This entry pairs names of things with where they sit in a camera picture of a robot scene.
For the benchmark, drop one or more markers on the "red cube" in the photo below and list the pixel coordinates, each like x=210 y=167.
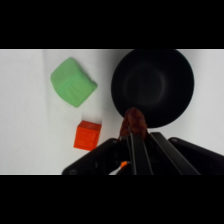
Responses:
x=87 y=135

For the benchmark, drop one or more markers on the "green cube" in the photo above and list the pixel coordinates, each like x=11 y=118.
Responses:
x=73 y=82

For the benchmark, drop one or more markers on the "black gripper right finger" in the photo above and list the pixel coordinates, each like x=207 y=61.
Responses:
x=171 y=153

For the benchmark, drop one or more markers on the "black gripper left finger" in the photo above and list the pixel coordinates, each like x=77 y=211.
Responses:
x=141 y=155

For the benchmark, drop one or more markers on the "black bowl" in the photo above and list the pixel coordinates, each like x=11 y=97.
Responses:
x=153 y=83

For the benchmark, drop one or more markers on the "orange cube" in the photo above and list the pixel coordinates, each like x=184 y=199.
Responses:
x=123 y=164

